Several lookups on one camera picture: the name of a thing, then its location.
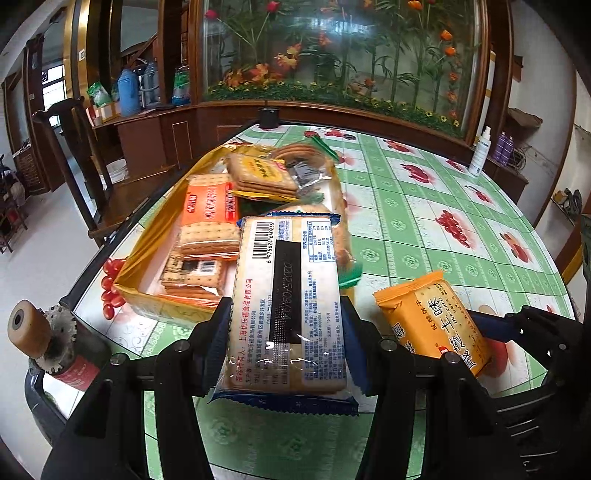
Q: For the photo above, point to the green label water bottle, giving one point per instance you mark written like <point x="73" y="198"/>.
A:
<point x="181" y="87"/>

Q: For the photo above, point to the dark wooden chair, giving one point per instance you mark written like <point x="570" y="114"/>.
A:
<point x="74" y="138"/>

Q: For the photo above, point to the red tool with brown roller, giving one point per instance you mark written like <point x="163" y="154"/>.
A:
<point x="23" y="327"/>

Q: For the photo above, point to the orange label clear cracker packet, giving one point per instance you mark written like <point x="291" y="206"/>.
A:
<point x="207" y="203"/>

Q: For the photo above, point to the flower painted glass panel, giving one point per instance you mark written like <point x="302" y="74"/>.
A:
<point x="346" y="50"/>

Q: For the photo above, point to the black round object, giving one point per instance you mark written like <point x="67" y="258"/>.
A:
<point x="268" y="117"/>

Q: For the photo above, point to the blue thermos jug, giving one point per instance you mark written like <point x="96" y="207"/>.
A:
<point x="127" y="94"/>

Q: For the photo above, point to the green round cracker packet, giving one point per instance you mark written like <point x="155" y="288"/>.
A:
<point x="344" y="235"/>

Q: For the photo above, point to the yellow label square cracker packet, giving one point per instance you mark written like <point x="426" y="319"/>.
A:
<point x="256" y="173"/>

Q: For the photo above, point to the purple spray can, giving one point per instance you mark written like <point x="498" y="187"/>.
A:
<point x="508" y="150"/>
<point x="498" y="147"/>

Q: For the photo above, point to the green plastic bag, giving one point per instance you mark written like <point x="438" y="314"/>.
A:
<point x="99" y="94"/>

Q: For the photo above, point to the black label round cracker packet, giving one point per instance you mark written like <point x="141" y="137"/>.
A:
<point x="300" y="154"/>

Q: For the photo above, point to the white spray bottle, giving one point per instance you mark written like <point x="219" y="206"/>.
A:
<point x="478" y="154"/>

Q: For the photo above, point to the grey blue water bottle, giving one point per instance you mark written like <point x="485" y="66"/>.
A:
<point x="150" y="85"/>

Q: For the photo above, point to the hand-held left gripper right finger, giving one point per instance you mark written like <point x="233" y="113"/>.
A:
<point x="364" y="364"/>

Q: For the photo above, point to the yellow cardboard box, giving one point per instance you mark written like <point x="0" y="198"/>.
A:
<point x="152" y="304"/>

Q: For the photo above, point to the wooden sideboard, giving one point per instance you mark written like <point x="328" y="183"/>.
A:
<point x="147" y="138"/>

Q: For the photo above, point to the white blue cracker packet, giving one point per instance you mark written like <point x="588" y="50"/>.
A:
<point x="286" y="300"/>

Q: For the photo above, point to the orange opaque cracker packet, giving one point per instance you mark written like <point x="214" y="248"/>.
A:
<point x="425" y="318"/>

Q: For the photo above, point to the striped square cracker packet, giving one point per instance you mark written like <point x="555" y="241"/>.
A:
<point x="194" y="277"/>

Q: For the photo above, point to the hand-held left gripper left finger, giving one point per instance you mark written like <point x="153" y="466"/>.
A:
<point x="214" y="341"/>

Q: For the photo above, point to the dark green snack packet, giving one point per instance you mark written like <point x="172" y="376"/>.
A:
<point x="254" y="201"/>

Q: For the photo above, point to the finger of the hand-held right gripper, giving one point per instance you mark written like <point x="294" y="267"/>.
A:
<point x="491" y="330"/>

